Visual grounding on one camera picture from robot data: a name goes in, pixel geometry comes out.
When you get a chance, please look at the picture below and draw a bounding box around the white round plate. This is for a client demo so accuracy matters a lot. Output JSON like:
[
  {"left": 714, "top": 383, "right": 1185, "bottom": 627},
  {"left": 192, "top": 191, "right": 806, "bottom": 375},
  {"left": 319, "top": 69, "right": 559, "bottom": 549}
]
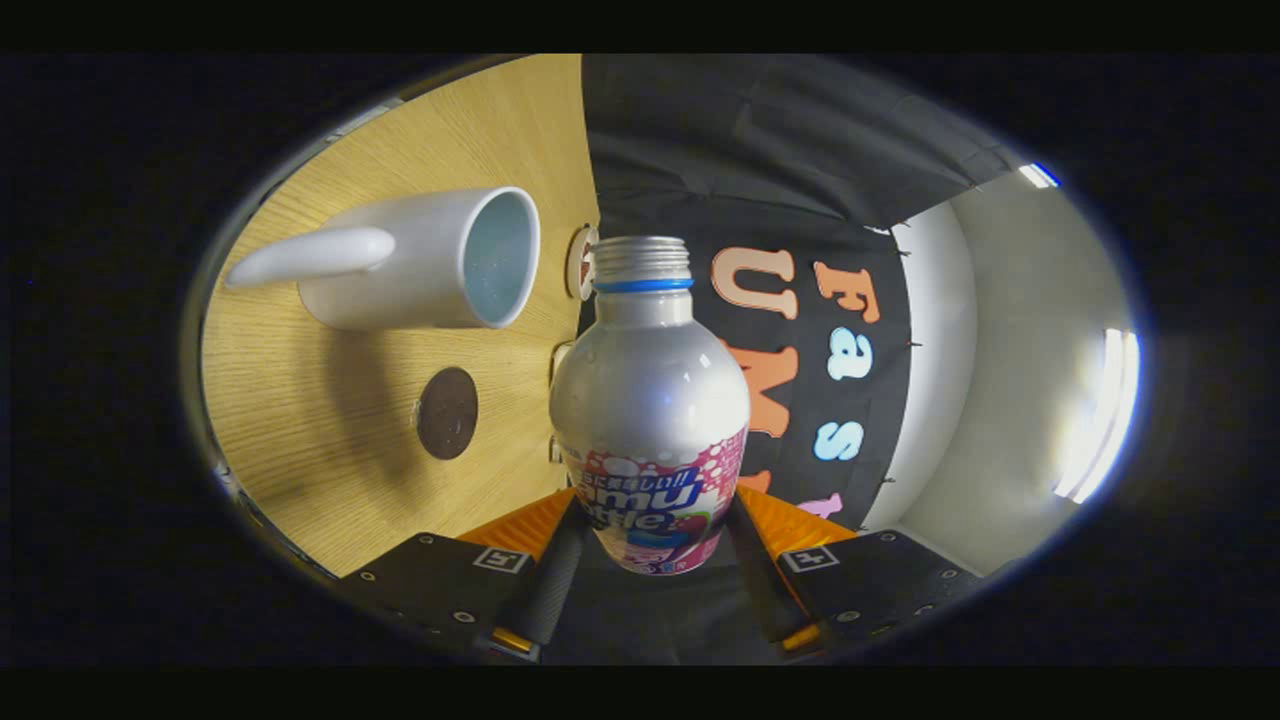
[{"left": 565, "top": 225, "right": 599, "bottom": 301}]

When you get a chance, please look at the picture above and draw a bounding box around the wooden table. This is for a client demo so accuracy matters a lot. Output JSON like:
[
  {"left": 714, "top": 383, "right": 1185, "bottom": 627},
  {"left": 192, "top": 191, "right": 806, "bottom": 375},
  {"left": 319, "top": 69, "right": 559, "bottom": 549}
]
[{"left": 200, "top": 54, "right": 601, "bottom": 579}]

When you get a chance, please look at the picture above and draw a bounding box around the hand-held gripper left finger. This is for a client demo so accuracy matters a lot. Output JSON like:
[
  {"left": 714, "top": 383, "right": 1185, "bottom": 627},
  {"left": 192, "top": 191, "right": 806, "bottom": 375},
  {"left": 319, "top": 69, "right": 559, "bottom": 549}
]
[{"left": 340, "top": 487, "right": 586, "bottom": 663}]

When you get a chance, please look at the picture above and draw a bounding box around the white cup with handle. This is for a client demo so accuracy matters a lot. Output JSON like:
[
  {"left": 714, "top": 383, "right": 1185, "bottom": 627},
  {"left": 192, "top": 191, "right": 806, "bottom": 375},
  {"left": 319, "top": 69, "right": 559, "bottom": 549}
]
[{"left": 224, "top": 186, "right": 542, "bottom": 332}]

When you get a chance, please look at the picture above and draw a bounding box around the long ceiling light panel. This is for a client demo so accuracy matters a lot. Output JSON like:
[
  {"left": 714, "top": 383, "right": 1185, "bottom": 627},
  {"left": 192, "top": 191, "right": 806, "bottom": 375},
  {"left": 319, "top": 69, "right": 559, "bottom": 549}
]
[{"left": 1053, "top": 328, "right": 1141, "bottom": 504}]

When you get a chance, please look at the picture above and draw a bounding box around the black backdrop cloth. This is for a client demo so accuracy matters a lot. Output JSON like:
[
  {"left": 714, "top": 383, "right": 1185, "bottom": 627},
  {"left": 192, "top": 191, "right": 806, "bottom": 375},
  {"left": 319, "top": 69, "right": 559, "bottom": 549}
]
[{"left": 540, "top": 54, "right": 1031, "bottom": 666}]

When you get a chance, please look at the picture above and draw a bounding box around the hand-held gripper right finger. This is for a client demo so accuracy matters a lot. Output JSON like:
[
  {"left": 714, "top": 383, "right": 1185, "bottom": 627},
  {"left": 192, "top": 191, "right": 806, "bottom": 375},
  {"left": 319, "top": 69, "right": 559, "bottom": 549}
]
[{"left": 725, "top": 485, "right": 986, "bottom": 656}]

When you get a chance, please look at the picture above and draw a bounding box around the dark brown round coaster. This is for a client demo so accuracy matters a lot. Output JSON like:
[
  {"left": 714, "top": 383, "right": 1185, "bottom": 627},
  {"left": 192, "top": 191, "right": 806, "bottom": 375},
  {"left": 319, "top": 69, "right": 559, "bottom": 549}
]
[{"left": 416, "top": 367, "right": 479, "bottom": 461}]

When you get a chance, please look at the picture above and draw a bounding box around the silver juice bottle pink label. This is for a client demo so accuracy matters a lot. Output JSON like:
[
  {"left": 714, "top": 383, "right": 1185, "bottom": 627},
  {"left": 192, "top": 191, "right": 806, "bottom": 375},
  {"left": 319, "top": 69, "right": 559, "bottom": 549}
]
[{"left": 549, "top": 236, "right": 752, "bottom": 577}]

